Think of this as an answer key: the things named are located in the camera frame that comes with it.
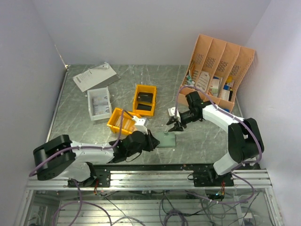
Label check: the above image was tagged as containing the yellow bin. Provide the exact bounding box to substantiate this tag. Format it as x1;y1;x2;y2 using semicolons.
132;84;157;117
107;107;145;135

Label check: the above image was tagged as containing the black cards stack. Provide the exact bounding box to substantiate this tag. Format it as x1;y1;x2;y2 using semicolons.
136;92;153;111

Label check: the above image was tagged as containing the white bin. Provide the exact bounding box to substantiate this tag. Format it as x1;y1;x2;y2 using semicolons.
87;87;112;121

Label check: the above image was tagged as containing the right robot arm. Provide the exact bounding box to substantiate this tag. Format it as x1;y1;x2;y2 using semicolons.
167;91;264;186

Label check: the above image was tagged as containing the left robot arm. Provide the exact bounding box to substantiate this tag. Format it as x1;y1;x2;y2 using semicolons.
29;130;160;187

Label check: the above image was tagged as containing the gold cards stack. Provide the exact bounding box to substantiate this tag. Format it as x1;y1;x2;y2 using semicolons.
115;116;135;132

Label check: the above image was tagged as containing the silver VIP cards stack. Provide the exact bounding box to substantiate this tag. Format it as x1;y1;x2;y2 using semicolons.
92;96;110;115

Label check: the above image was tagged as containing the white oval paint palette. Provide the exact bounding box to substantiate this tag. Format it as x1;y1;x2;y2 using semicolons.
196;71;210;92

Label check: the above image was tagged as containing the red white box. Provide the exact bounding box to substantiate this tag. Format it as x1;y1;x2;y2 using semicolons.
209;77;222;96

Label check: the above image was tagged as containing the blue white box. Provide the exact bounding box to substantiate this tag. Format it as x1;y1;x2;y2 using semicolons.
221;80;235;101

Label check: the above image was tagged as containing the orange file organizer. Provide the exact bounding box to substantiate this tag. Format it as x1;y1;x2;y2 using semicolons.
177;34;255;112

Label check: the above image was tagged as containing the grey white booklet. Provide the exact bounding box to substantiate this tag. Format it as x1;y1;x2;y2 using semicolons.
72;62;120;93

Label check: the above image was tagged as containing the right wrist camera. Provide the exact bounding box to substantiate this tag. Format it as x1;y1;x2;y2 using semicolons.
167;107;180;118

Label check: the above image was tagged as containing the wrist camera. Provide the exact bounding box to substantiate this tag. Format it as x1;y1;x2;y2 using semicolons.
167;107;180;118
132;116;149;134

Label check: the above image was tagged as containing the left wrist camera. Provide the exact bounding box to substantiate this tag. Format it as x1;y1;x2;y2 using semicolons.
132;116;149;134

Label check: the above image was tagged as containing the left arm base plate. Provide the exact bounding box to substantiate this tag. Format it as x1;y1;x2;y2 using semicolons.
77;163;111;188

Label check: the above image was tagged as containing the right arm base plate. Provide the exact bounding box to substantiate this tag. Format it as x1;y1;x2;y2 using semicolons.
187;164;234;187

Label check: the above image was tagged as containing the aluminium rail frame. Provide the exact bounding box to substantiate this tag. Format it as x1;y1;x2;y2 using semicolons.
14;169;284;226

